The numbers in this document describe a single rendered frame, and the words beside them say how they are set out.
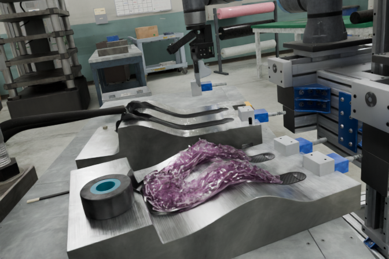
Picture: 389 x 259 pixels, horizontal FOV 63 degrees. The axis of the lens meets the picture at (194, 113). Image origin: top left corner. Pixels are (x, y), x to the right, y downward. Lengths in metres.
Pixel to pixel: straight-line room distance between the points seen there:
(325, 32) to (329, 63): 0.11
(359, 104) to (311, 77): 0.41
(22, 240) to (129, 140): 0.32
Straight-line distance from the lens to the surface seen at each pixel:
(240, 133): 0.85
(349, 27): 3.78
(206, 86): 1.15
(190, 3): 1.10
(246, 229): 0.55
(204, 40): 1.13
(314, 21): 1.22
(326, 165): 0.67
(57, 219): 0.78
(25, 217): 0.84
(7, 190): 1.04
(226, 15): 6.33
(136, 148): 0.85
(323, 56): 1.21
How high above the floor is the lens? 1.18
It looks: 17 degrees down
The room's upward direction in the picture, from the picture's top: 7 degrees counter-clockwise
